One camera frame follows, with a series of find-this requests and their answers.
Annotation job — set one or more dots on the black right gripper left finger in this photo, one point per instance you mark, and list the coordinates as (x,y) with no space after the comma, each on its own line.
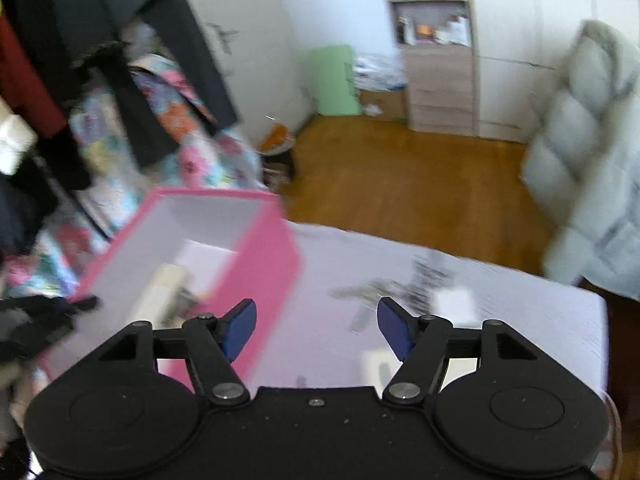
(138,399)

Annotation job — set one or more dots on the plastic bag of packages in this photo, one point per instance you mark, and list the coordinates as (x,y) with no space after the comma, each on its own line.
(373,72)

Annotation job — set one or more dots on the white patterned bed sheet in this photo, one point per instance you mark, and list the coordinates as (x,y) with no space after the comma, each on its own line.
(327,334)

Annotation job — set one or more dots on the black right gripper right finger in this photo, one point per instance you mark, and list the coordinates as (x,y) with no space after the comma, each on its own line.
(491,396)

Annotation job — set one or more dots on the pink cardboard box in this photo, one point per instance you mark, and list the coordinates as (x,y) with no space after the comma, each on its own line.
(232,244)

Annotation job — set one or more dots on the light wood wardrobe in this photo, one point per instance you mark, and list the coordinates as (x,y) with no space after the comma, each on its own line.
(517,43)

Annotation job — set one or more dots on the floral quilt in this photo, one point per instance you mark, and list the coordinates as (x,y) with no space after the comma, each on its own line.
(81,223)

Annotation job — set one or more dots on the small waste bin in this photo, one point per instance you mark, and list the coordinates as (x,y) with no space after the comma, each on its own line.
(276,153)

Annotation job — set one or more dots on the wooden shelf cabinet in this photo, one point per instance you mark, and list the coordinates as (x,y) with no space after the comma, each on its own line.
(435,42)

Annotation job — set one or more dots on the cream flat box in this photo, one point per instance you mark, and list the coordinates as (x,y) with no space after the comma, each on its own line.
(165,300)

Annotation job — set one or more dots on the dark hanging garment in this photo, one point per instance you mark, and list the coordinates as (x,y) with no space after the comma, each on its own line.
(93,33)

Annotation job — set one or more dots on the grey puffer jacket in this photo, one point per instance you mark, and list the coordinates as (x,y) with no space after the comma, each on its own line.
(581,165)

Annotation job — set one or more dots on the red hanging garment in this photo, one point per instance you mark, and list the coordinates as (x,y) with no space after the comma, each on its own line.
(22,89)

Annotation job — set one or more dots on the cream fleece jacket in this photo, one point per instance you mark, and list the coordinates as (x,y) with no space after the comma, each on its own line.
(16,140)

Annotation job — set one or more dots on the brown cardboard box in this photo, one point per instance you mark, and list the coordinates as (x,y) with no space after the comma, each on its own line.
(388,106)

